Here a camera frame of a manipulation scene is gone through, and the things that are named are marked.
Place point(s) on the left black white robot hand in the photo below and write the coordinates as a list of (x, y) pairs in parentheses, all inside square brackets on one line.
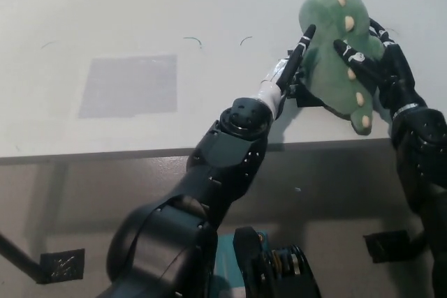
[(291, 67)]

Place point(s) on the black teal robot body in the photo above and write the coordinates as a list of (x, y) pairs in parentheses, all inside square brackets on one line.
[(258, 270)]

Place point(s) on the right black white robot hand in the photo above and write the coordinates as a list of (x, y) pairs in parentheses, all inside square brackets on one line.
[(396, 74)]

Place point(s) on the black table leg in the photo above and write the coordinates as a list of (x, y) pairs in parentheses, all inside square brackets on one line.
[(15, 256), (417, 245)]

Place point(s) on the black tape patch on table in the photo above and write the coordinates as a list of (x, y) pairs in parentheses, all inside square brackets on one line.
[(309, 97)]

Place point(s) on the grey tape square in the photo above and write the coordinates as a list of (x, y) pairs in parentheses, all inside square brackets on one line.
[(129, 87)]

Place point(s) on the green plush dinosaur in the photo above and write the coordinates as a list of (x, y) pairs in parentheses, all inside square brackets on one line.
[(331, 19)]

